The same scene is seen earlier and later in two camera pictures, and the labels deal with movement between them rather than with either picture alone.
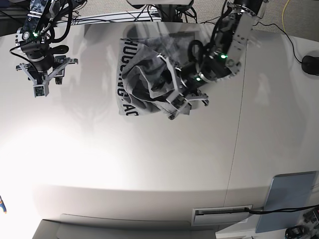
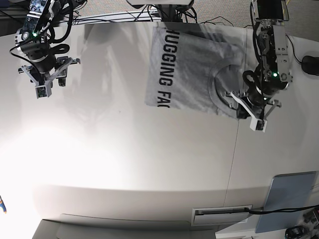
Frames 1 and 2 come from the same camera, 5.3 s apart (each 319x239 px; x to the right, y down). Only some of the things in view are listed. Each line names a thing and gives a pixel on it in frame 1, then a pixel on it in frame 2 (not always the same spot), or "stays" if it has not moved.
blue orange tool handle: (2, 205) stays
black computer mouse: (310, 64) stays
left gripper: (41, 79) stays
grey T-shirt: (144, 83) -> (193, 65)
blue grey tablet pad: (287, 191) stays
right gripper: (181, 101) -> (244, 106)
